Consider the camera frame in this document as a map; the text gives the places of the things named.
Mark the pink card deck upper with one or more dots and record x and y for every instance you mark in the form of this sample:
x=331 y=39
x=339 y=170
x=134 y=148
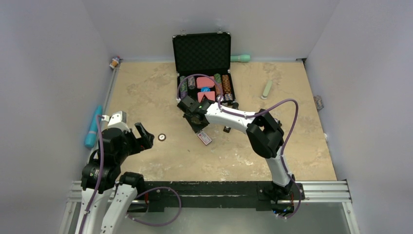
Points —
x=202 y=82

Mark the blue dealer button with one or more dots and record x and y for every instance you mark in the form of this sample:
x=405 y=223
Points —
x=204 y=89

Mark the pink card deck lower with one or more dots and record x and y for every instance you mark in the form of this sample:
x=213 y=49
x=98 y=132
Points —
x=210 y=95

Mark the black stapler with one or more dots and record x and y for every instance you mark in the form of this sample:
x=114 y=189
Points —
x=235 y=106

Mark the pink card deck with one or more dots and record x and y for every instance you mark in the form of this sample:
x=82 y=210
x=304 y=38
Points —
x=210 y=95
x=202 y=82

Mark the mint green flashlight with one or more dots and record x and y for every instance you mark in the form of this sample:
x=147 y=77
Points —
x=240 y=58

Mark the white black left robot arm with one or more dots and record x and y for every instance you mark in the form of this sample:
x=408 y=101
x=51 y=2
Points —
x=106 y=193

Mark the green chip stack left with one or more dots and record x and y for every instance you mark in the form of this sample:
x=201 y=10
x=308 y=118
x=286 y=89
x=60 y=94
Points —
x=184 y=85

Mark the left poker chip on table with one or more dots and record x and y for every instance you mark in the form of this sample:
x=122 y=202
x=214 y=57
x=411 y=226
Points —
x=162 y=137

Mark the black poker chip case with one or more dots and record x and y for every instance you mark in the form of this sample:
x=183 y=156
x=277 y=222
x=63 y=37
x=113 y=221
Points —
x=203 y=54

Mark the orange chip stack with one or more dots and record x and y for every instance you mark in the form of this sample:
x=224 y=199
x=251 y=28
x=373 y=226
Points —
x=219 y=89

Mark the pale green stapler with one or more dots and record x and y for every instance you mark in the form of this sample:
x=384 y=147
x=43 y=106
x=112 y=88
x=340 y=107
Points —
x=267 y=89

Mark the purple chip stack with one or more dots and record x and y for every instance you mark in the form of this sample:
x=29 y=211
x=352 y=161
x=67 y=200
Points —
x=183 y=94

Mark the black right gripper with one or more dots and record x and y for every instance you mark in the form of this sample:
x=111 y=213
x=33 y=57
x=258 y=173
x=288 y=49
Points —
x=196 y=128

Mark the grey object at right wall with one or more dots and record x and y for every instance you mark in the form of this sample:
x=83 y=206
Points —
x=318 y=102

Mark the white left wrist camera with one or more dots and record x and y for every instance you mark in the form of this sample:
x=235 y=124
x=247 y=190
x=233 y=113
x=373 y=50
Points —
x=117 y=120

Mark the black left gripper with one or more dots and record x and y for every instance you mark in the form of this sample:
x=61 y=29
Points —
x=145 y=142

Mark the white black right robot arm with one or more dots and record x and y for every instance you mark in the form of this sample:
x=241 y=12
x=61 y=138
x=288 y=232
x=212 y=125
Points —
x=265 y=134

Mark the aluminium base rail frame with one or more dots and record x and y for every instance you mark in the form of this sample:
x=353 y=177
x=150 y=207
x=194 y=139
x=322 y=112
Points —
x=260 y=195

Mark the teal blue handle tool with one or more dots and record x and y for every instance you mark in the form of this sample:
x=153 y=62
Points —
x=90 y=138

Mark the green chip stack right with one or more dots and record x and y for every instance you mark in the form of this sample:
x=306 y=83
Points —
x=217 y=78

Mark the green chip stack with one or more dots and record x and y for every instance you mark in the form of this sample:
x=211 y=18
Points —
x=217 y=78
x=184 y=85

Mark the brown chip stack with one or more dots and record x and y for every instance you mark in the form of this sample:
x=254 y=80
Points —
x=227 y=88

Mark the grey chip stack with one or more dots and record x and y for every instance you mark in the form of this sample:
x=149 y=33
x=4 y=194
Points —
x=191 y=82

